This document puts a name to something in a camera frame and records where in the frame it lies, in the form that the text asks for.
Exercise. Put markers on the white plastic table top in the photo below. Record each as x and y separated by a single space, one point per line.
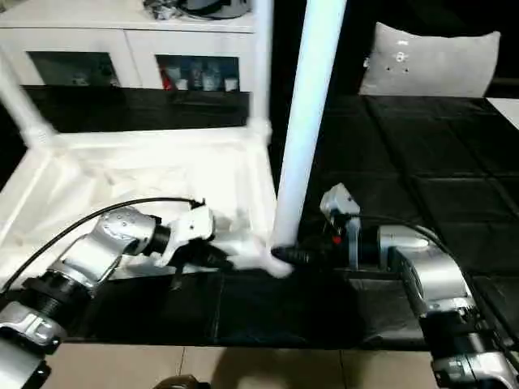
142 170

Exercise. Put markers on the white plastic table leg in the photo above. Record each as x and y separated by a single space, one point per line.
308 121
20 97
262 61

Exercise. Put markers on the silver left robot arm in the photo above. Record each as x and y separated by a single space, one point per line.
105 243

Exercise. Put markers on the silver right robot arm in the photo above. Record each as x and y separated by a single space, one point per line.
434 279

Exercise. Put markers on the black work mat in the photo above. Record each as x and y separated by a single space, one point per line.
405 162

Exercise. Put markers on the small white cup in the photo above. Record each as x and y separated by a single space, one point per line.
231 84
181 84

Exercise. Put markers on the tall white jar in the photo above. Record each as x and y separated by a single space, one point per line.
208 81

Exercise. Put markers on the small red bottle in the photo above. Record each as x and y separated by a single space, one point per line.
166 79

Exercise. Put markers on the black tall furniture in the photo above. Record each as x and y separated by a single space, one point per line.
365 40

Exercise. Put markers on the grey printed cushion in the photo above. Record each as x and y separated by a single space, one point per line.
438 65

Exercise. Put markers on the white flat sheet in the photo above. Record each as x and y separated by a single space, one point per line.
504 108

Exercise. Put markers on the white glass-door cabinet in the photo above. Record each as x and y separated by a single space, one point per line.
121 40

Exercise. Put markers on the dark crumpled cloth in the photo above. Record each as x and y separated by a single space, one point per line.
160 9

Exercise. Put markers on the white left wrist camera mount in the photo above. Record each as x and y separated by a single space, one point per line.
194 227

